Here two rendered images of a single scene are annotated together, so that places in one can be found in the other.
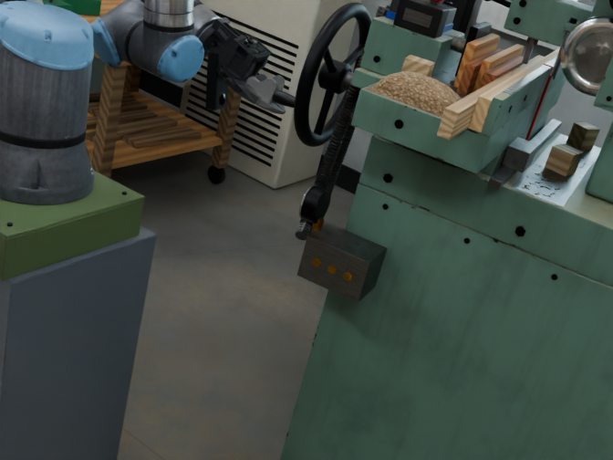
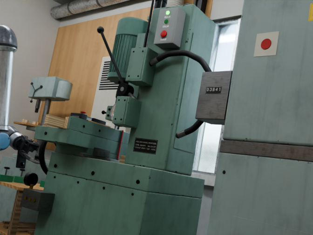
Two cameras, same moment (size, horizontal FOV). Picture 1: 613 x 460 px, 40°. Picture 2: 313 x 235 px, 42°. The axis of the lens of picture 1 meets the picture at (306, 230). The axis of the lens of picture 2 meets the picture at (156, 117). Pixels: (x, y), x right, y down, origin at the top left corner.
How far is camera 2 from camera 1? 1.16 m
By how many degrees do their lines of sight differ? 36
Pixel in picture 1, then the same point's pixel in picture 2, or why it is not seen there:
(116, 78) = (19, 196)
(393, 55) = not seen: hidden behind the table
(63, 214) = not seen: outside the picture
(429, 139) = (53, 135)
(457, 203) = (75, 168)
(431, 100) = not seen: hidden behind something
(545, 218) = (99, 165)
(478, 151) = (65, 134)
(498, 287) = (88, 198)
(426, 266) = (66, 197)
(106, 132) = (13, 219)
